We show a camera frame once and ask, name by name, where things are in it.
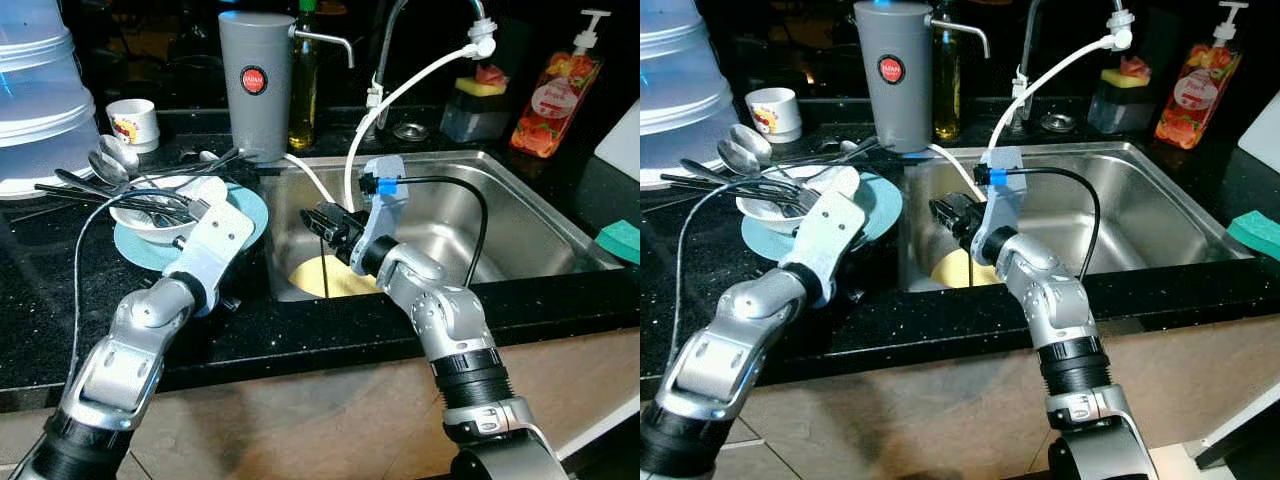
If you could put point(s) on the black chopstick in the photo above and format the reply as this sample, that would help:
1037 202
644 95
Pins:
90 194
710 184

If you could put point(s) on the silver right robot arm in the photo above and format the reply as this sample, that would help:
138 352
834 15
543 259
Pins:
460 330
1065 320

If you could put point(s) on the dark sponge holder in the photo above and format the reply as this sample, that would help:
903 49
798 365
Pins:
1120 110
473 120

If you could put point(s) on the stacked translucent plastic containers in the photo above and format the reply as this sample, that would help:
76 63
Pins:
685 90
40 100

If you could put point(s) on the peach soap pump bottle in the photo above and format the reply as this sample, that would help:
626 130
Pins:
550 110
1195 100

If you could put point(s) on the light blue plate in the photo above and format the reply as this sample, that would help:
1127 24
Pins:
252 215
886 205

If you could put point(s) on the pale yellow plate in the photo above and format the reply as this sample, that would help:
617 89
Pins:
320 279
955 271

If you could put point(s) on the white bowl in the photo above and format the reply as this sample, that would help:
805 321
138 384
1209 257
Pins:
775 214
150 227

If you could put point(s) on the beige cabinet door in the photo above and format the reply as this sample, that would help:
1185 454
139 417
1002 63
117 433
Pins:
330 420
930 410

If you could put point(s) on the white printed mug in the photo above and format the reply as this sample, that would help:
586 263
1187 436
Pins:
775 115
133 125

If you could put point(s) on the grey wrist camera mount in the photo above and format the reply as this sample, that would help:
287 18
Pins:
378 220
215 245
835 235
1000 205

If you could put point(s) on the grey water filter canister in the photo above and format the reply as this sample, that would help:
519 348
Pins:
890 105
255 115

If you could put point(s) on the yellow and pink sponge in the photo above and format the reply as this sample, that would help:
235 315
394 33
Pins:
480 84
1125 75

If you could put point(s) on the chrome kitchen faucet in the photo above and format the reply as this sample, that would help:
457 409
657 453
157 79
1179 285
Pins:
1025 45
385 50

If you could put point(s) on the yellow oil bottle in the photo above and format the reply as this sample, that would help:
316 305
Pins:
946 100
303 110

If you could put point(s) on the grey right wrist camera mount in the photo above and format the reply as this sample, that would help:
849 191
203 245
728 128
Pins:
378 220
1000 205

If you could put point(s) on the green sponge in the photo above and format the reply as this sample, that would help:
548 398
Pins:
1257 235
620 243

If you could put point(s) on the stainless steel sink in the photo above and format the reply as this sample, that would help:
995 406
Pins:
540 220
1170 210

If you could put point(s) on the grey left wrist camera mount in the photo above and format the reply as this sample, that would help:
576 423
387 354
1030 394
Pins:
215 245
835 235

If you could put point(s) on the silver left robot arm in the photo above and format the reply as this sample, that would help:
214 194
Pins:
120 370
720 360

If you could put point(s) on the round metal drain plug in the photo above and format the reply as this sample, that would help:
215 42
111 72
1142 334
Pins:
411 131
1057 122

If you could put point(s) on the white board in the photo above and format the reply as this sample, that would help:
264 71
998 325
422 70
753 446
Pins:
622 145
1263 130

